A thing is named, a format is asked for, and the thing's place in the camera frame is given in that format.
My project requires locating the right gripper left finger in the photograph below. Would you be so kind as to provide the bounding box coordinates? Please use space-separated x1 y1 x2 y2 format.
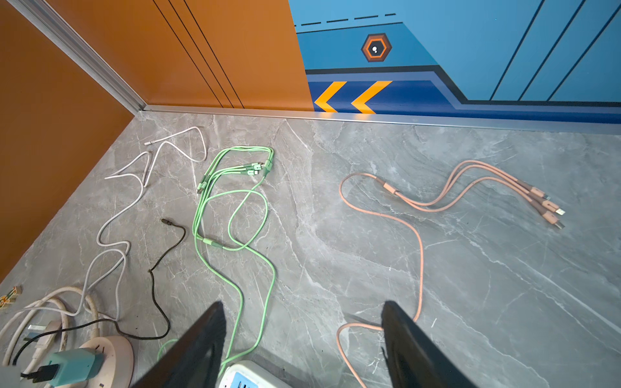
134 301 226 388

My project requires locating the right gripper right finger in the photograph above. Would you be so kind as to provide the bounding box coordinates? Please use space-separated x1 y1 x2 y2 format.
382 301 475 388

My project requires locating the teal charger with white cable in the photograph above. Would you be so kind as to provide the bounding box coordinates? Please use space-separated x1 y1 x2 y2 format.
44 348 104 387

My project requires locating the black usb cable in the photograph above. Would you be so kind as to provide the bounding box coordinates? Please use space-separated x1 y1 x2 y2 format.
11 217 188 382

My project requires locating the white usb cable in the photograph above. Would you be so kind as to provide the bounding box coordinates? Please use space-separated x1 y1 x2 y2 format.
23 125 209 321

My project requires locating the green multi-head cable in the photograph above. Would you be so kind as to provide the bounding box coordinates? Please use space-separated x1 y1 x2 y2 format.
156 145 278 377

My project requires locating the white blue power strip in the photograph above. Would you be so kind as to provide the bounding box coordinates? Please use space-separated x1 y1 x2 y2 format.
218 360 290 388

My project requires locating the round pink power socket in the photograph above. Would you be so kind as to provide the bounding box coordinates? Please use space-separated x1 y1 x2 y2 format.
58 336 134 388

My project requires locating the small orange connector piece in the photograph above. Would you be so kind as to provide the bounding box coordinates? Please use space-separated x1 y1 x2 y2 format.
0 286 22 310

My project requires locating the pink socket power cord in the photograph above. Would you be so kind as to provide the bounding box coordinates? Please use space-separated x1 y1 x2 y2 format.
0 285 102 374

